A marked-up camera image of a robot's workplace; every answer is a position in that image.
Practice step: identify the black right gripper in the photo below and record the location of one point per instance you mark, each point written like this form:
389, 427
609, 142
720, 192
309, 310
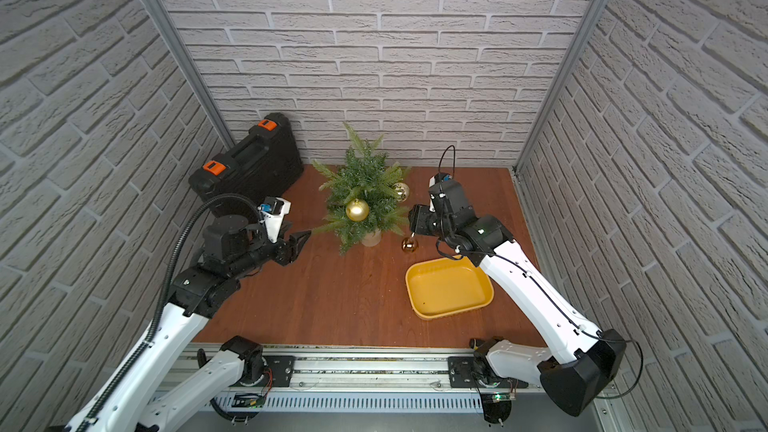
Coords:
419, 218

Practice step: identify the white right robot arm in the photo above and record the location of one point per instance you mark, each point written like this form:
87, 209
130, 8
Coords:
579, 360

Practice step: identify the small green christmas tree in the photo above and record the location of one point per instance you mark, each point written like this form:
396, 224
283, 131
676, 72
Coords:
365, 173

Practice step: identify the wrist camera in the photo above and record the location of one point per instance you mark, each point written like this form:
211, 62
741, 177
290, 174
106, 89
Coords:
439, 178
273, 211

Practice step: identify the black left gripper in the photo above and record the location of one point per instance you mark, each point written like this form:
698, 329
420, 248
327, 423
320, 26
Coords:
282, 250

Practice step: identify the yellow plastic tray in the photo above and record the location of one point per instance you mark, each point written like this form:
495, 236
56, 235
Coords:
443, 287

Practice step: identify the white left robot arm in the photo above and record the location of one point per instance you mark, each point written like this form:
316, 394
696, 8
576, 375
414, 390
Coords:
233, 249

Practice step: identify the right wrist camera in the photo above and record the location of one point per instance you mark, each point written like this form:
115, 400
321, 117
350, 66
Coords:
439, 178

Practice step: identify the pale gold ball ornament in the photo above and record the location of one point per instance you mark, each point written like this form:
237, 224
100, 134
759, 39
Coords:
402, 191

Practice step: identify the beige tree pot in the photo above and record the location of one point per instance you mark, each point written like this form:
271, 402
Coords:
372, 239

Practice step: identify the black plastic tool case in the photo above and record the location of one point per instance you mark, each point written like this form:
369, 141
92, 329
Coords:
266, 163

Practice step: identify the aluminium mounting rail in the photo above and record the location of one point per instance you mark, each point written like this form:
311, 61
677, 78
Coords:
368, 380

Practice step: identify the shiny gold ball ornament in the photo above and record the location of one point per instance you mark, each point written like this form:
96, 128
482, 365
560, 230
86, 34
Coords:
357, 210

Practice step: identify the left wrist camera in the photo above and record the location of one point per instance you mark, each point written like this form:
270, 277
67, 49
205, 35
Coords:
273, 211

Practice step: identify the copper brown ball ornament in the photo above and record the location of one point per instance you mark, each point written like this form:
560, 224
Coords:
409, 243

